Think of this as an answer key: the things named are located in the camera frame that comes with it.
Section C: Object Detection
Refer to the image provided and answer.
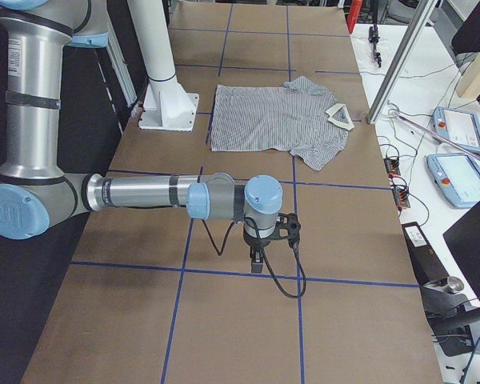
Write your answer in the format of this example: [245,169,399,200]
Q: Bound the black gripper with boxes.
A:
[243,230,271,274]

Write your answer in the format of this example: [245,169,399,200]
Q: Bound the striped polo shirt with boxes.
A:
[211,76,354,171]

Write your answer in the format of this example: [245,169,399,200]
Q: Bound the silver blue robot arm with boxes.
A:
[0,1,287,273]

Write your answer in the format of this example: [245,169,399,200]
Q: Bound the black orange terminal strip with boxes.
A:
[383,156,410,212]

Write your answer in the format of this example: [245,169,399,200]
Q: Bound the black box with label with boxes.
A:
[402,222,449,286]

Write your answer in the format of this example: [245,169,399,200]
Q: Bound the black monitor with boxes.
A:
[443,201,480,299]

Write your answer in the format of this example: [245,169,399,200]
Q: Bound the lower teach pendant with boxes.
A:
[426,154,480,209]

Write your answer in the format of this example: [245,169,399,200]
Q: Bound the teach pendant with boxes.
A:
[426,154,480,209]
[433,106,480,154]

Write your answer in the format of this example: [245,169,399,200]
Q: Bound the upper teach pendant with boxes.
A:
[433,106,480,154]

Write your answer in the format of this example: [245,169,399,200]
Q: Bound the black tripod clamp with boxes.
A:
[368,0,382,68]

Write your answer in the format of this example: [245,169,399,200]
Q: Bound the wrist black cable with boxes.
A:
[201,218,307,299]

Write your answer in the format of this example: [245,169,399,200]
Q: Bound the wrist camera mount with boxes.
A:
[272,213,302,248]

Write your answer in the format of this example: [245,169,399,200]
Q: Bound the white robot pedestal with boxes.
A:
[127,0,199,131]

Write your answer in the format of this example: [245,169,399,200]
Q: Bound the black camera stand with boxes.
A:
[420,278,480,357]

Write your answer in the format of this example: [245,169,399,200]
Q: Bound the aluminium frame post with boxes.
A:
[367,0,436,124]

